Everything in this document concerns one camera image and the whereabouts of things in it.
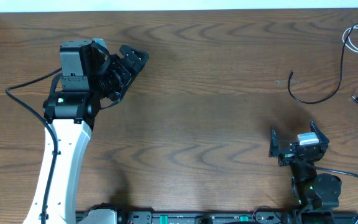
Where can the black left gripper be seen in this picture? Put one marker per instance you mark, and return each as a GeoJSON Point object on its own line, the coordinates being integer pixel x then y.
{"type": "Point", "coordinates": [124, 73]}

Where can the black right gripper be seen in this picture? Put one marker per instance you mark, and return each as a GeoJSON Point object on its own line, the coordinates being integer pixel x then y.
{"type": "Point", "coordinates": [285, 157]}

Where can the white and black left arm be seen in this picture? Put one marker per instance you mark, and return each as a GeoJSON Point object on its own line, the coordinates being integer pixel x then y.
{"type": "Point", "coordinates": [89, 74]}

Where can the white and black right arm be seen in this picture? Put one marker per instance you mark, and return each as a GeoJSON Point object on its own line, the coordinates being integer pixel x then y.
{"type": "Point", "coordinates": [317, 194]}

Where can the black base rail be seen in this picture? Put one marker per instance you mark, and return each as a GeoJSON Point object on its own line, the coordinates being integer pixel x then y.
{"type": "Point", "coordinates": [109, 213]}

